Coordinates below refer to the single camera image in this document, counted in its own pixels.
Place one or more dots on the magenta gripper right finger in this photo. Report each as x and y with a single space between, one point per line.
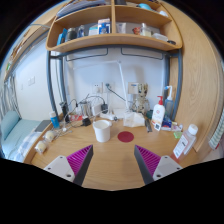
152 166

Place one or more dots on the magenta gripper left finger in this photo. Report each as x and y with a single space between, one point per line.
73 167

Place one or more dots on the dark red round coaster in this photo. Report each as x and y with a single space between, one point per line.
125 136

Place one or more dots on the white tape roll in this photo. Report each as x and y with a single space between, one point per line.
41 147
50 135

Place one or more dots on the clear bottle white cap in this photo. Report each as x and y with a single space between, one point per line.
185 143

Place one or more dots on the black power adapter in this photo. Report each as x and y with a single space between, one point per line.
86 122

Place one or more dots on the white plastic cup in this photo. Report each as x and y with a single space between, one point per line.
102 130

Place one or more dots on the white crumpled tissue pack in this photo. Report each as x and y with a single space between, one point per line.
133 119

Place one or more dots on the white pump lotion bottle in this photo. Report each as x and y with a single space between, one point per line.
158 114

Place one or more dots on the white desk lamp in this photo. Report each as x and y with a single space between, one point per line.
98 82

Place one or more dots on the metal cup on desk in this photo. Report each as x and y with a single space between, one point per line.
86 108

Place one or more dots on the Groot figurine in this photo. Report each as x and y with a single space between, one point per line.
141 103

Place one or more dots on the bed with teal bedding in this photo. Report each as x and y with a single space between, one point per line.
18 135

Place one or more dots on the clear spray bottle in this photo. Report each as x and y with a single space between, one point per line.
169 102

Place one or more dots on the glass jar on shelf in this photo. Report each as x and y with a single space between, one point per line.
145 30

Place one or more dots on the blue white box on shelf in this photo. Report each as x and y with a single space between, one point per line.
104 26

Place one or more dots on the wooden wall shelf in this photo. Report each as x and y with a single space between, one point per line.
158 17

